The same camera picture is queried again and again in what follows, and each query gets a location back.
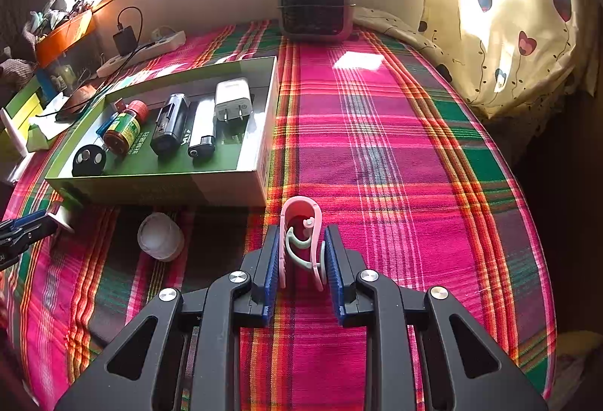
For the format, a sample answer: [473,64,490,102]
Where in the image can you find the white charger adapter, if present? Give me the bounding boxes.
[215,78,250,135]

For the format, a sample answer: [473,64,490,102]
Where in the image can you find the black charger brick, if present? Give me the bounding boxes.
[114,29,136,57]

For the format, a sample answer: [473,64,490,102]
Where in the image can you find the pink plastic clip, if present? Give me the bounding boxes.
[279,197,328,292]

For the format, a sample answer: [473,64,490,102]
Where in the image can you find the green package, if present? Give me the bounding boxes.
[7,74,50,131]

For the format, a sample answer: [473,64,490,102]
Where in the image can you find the black smartphone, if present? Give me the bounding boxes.
[57,86,102,121]

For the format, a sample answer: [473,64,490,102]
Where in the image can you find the black key fob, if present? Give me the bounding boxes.
[72,145,107,177]

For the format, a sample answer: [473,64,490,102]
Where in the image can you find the black charger cable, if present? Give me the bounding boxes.
[61,7,157,111]

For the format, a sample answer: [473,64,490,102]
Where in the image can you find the small white piece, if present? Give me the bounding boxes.
[47,201,76,234]

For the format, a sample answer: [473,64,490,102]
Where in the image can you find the white round plastic lid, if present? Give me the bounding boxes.
[136,212,185,262]

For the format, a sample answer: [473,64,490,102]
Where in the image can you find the white and black lighter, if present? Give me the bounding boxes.
[187,99,217,159]

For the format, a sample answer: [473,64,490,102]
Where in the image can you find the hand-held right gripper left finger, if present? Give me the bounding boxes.
[54,225,282,411]

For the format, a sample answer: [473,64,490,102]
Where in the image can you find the blue translucent card reader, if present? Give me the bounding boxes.
[96,98,128,139]

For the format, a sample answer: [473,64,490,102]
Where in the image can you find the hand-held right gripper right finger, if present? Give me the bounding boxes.
[323,225,549,411]

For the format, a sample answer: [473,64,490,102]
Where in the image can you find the white power strip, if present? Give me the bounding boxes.
[96,31,186,77]

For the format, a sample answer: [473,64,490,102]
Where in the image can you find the orange box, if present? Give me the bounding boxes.
[35,11,95,66]

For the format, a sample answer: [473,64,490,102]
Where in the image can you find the pile of small clutter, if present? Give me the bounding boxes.
[21,0,95,45]

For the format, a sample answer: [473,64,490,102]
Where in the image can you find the white crumpled paper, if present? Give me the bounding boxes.
[28,93,72,139]

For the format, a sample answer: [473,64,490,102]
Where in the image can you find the cream curtain with heart print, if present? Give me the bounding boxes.
[353,0,599,139]

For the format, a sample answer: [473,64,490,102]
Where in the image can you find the black rectangular device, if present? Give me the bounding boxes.
[151,93,190,157]

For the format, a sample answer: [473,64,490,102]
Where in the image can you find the white upright board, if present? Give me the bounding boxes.
[0,107,32,184]

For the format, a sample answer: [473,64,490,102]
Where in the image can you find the green bottle with red cap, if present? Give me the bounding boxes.
[103,100,148,156]

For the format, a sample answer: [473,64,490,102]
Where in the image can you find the pink plaid blanket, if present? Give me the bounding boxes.
[0,18,559,411]

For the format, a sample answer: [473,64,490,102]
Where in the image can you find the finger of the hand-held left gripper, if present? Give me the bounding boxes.
[0,222,60,271]
[0,209,49,231]

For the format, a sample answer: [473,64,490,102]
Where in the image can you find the green and white cardboard box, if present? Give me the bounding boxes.
[44,55,280,208]

